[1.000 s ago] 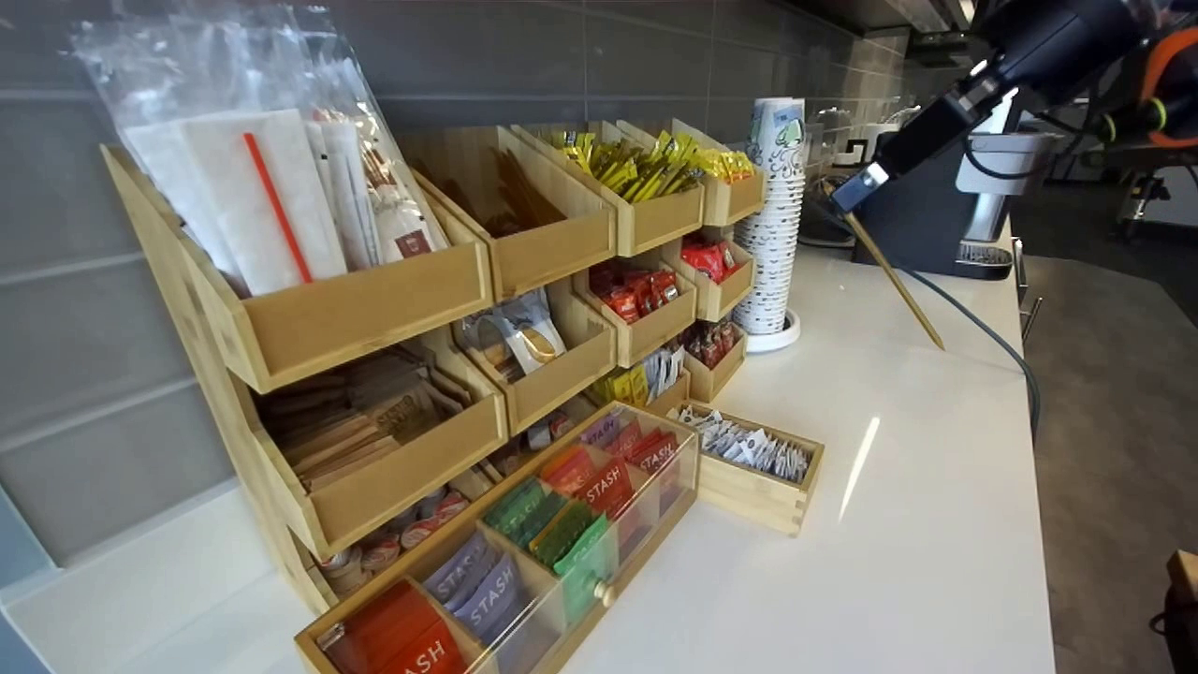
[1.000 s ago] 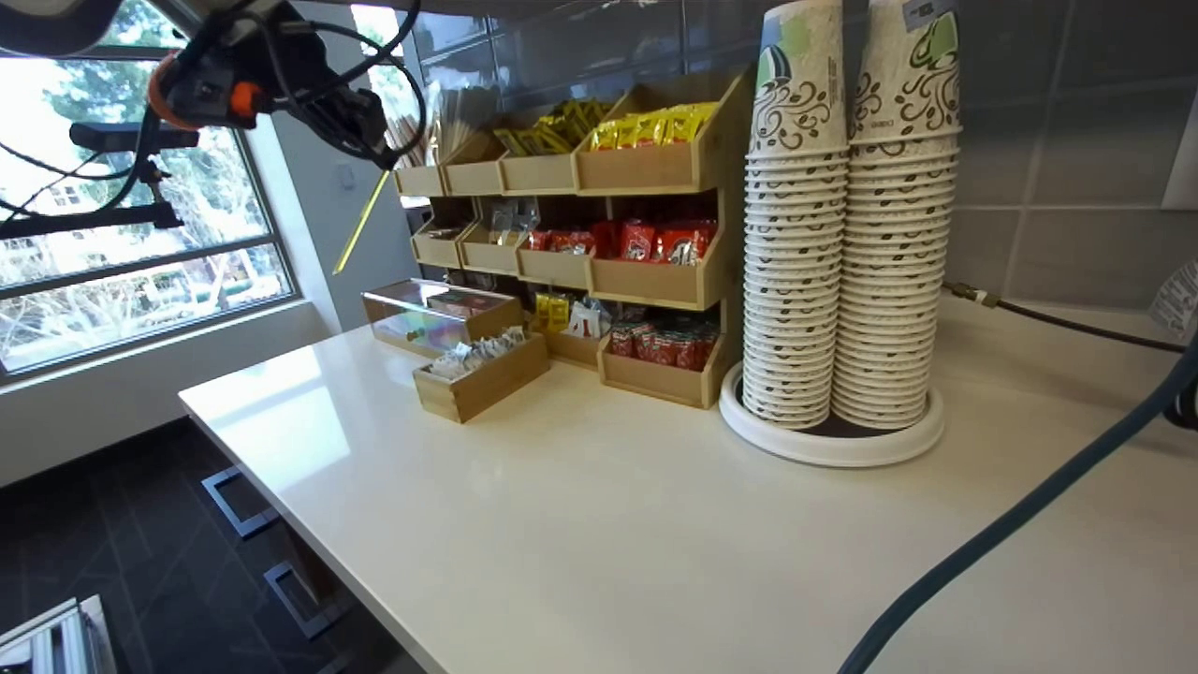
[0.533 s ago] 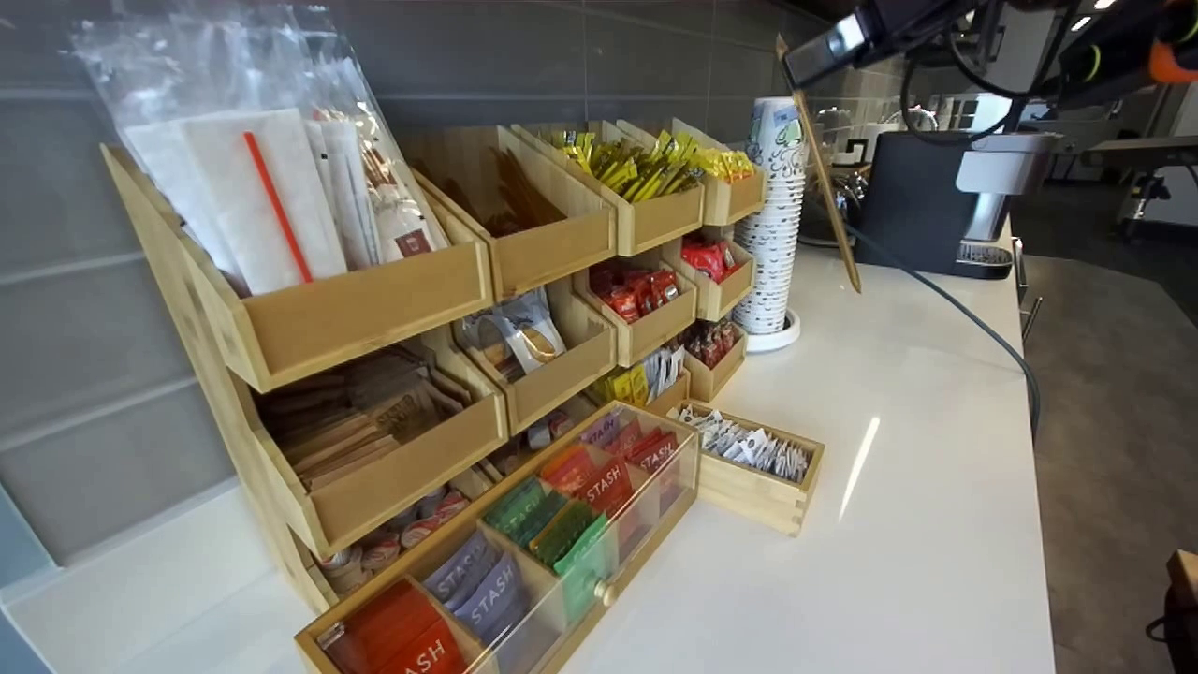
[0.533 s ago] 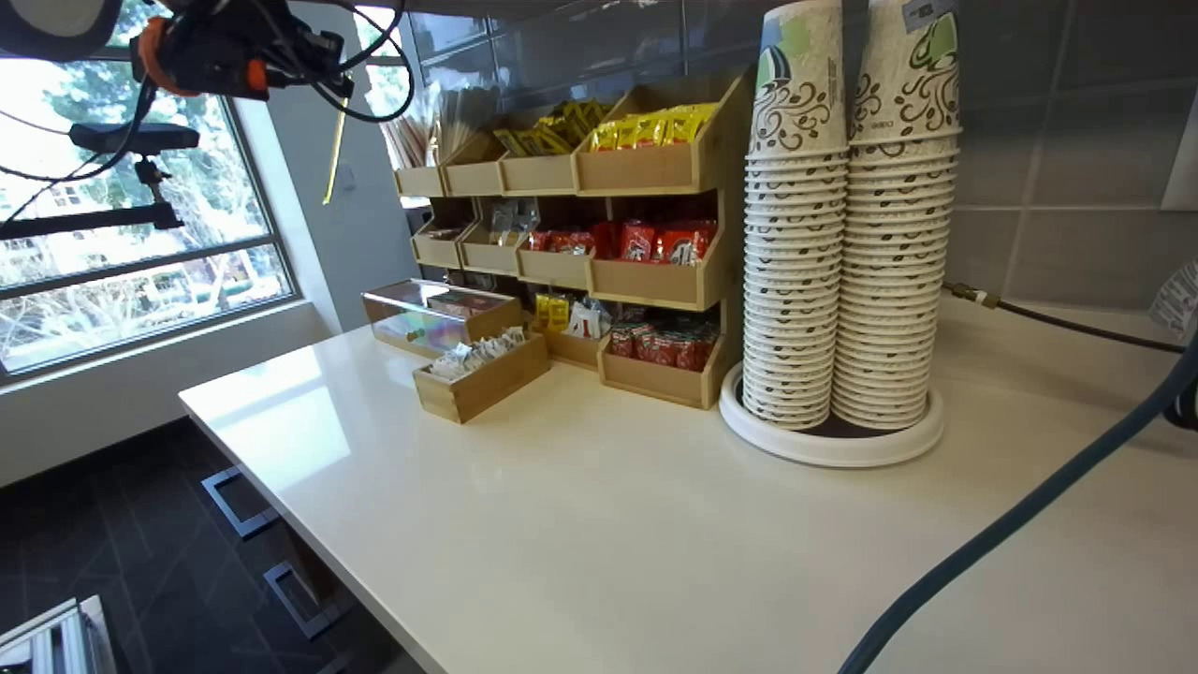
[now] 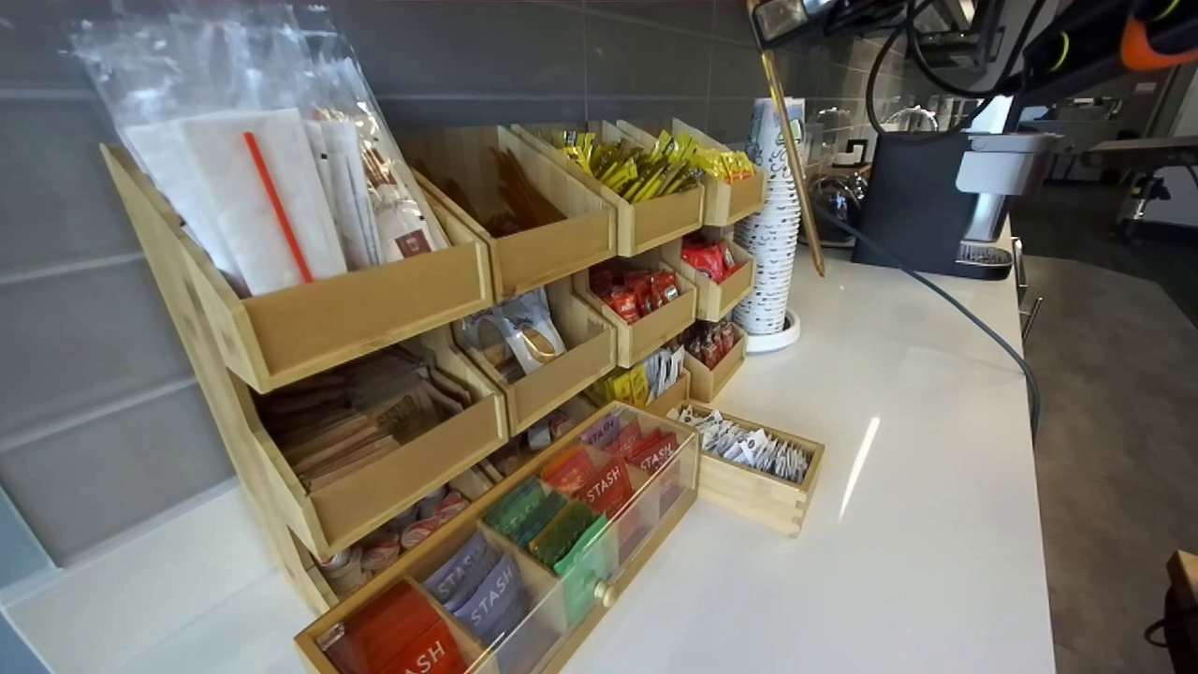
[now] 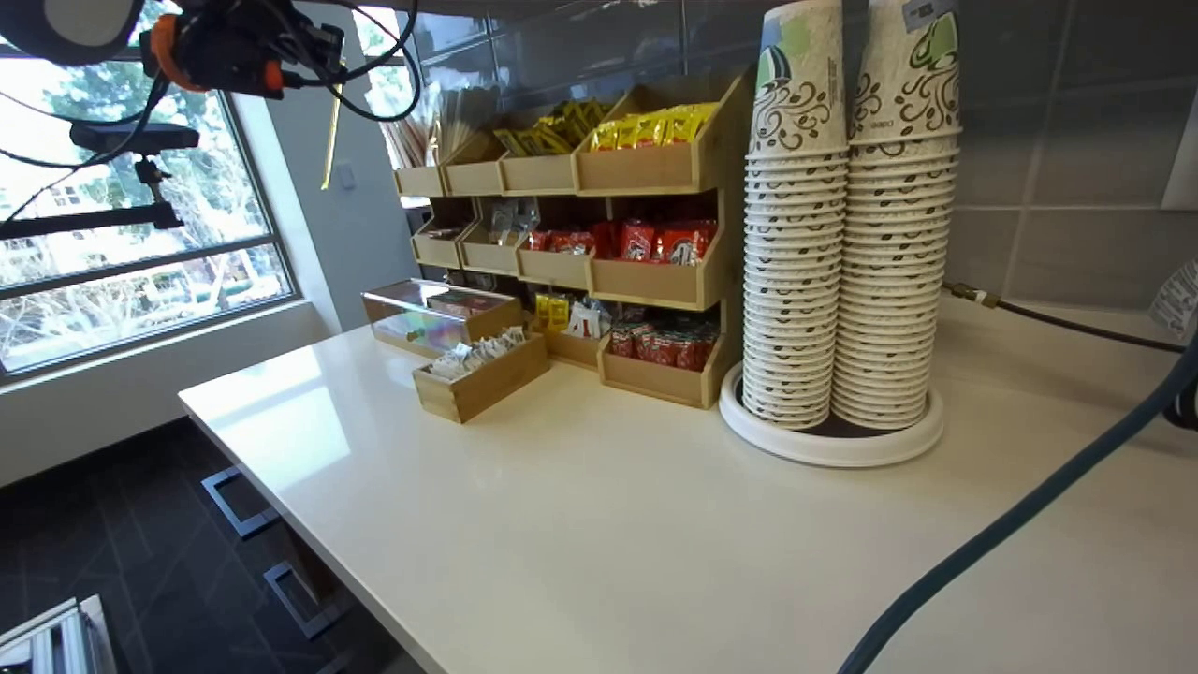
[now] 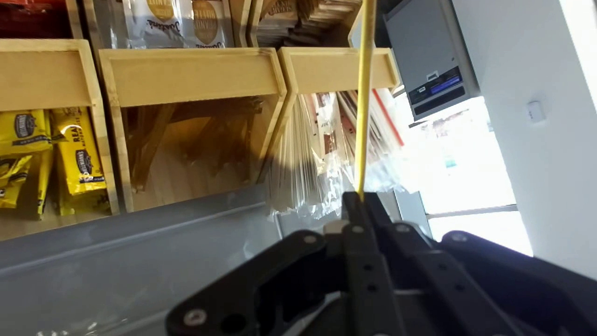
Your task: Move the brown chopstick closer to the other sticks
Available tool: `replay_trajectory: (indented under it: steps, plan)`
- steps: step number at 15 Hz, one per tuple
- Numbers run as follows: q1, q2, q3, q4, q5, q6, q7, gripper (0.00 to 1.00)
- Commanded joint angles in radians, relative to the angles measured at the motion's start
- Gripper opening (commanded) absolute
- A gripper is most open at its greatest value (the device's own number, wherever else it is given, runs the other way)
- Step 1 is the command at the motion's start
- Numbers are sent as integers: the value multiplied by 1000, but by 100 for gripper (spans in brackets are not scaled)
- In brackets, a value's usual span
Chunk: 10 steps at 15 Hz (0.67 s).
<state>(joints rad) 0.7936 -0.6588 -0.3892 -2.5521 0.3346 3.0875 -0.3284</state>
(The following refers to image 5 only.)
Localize black and white coffee machine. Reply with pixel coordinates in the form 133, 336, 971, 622
848, 127, 1052, 280

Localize brown paper packets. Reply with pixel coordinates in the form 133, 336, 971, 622
259, 352, 486, 495

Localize orange red tea bags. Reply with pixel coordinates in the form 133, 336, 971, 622
334, 580, 473, 674

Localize wooden tiered organizer shelf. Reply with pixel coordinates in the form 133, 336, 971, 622
97, 116, 772, 619

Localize patterned paper cup stack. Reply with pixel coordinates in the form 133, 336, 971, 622
734, 92, 812, 341

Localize white round cup holder base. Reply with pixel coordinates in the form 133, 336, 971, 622
730, 307, 805, 361

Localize red packets pile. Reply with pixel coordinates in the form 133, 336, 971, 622
588, 257, 689, 327
682, 236, 744, 285
685, 323, 744, 369

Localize purple tea bags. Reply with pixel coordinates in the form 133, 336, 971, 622
420, 532, 535, 643

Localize wooden tea box clear lid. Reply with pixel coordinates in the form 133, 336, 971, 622
292, 399, 704, 674

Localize brown labelled packets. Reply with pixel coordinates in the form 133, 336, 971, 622
359, 131, 449, 266

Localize white wrapped straws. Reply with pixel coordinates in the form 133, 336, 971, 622
304, 106, 394, 272

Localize red straw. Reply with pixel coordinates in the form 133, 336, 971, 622
241, 127, 317, 288

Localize white paper napkins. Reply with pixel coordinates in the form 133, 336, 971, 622
125, 109, 352, 299

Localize mixed small packets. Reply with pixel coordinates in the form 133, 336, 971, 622
317, 483, 479, 592

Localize small wooden box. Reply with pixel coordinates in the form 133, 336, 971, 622
670, 399, 826, 543

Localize clear plastic bag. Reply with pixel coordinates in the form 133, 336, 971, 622
67, 2, 452, 299

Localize grey background desk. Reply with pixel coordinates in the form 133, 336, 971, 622
1082, 61, 1198, 236

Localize yellow and white packets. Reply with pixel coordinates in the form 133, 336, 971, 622
594, 344, 692, 413

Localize silver white packets pile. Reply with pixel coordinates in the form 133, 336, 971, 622
677, 404, 817, 487

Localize maroon tea bags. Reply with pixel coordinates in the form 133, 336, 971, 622
580, 413, 685, 480

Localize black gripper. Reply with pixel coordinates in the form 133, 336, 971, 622
750, 0, 878, 52

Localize orange arm cable clamp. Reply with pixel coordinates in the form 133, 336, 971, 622
1115, 7, 1198, 76

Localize teal grey cable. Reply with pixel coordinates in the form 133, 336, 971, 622
805, 202, 1046, 424

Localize green tea bags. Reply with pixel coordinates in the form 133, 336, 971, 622
483, 474, 617, 588

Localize clear wrapped packets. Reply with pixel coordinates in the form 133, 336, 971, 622
452, 288, 571, 378

